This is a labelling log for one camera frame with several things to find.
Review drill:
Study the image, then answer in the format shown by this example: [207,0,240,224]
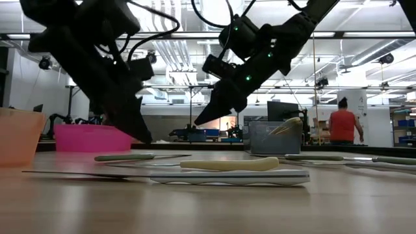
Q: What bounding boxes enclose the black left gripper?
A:
[79,61,153,145]

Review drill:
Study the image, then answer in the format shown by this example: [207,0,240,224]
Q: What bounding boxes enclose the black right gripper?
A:
[194,53,277,127]

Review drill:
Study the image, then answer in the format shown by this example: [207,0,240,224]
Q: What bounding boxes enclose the green-handled utensil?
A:
[94,153,192,163]

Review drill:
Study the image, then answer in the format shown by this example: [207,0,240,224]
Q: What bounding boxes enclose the yellow-handled knife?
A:
[104,157,280,172]
[276,116,303,131]

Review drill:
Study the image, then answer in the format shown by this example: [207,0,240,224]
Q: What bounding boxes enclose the green-handled knife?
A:
[343,156,416,166]
[248,152,345,162]

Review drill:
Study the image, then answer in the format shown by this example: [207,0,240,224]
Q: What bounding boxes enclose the orange translucent plastic bin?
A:
[0,107,46,167]

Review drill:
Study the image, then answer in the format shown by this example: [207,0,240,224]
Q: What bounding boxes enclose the blue storage bin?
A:
[188,128,220,143]

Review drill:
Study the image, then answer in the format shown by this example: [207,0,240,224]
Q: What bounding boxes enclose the reddish pink plastic bin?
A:
[54,123,134,153]

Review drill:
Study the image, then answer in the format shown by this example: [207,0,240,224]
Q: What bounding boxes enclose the grey translucent plastic bin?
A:
[249,121,305,155]

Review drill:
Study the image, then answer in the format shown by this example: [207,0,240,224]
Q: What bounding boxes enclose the blue-patterned fork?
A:
[21,168,311,187]

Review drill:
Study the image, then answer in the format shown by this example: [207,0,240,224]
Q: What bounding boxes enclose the cardboard box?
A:
[312,117,330,137]

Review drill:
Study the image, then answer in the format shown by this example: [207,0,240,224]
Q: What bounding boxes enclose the wooden background table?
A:
[309,134,331,146]

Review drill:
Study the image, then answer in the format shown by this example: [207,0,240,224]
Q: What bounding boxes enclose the person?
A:
[328,97,365,146]

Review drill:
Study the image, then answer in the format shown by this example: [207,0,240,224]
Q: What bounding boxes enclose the white square pillar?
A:
[337,89,369,146]

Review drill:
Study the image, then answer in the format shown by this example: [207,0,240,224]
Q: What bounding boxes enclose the blue-patterned knife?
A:
[278,160,416,177]

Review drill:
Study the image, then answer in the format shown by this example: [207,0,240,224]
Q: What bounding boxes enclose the storage shelf with blue bins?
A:
[389,107,416,148]

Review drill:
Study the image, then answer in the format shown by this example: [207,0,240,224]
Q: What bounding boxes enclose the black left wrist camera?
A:
[127,57,155,82]

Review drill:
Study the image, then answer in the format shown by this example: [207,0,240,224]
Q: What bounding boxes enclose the black metal rig frame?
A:
[66,83,241,144]

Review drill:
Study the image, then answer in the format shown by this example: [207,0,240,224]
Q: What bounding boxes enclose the black right camera cable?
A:
[190,0,306,62]

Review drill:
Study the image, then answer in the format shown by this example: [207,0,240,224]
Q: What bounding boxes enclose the black camera cable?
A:
[190,0,306,62]
[97,0,181,62]

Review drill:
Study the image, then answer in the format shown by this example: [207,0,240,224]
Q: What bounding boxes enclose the black left camera cable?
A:
[97,0,181,62]

